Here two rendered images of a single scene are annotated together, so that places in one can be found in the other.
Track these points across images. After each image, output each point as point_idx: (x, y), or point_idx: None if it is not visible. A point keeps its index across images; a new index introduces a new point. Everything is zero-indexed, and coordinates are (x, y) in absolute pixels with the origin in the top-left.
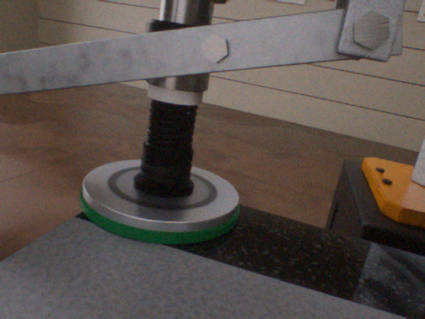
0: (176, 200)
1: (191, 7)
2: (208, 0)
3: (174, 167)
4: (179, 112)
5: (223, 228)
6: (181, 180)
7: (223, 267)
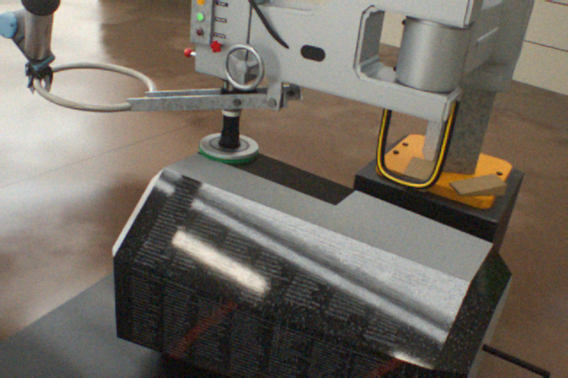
0: (231, 149)
1: (232, 86)
2: None
3: (230, 137)
4: None
5: (244, 160)
6: (233, 142)
7: (238, 169)
